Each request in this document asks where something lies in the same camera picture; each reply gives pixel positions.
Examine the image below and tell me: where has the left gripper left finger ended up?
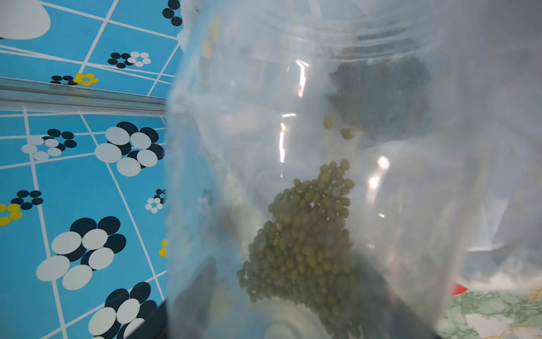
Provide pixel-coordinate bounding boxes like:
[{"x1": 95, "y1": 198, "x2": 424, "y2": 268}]
[{"x1": 167, "y1": 257, "x2": 217, "y2": 338}]

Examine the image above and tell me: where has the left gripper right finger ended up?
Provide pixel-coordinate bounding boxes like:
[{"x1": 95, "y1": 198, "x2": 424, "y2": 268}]
[{"x1": 355, "y1": 258, "x2": 440, "y2": 339}]

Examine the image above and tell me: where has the clear jar with mung beans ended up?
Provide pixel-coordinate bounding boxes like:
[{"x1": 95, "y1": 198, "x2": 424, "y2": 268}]
[{"x1": 167, "y1": 1, "x2": 541, "y2": 338}]

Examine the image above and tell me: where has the mung beans pile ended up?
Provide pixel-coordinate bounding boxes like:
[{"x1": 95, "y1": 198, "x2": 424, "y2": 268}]
[{"x1": 236, "y1": 116, "x2": 365, "y2": 339}]

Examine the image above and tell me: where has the white plastic bin liner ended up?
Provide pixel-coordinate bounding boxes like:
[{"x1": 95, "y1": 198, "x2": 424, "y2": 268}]
[{"x1": 459, "y1": 125, "x2": 541, "y2": 291}]

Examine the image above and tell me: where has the left aluminium corner post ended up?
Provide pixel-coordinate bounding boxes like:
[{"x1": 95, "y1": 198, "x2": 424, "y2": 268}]
[{"x1": 1, "y1": 78, "x2": 166, "y2": 115}]

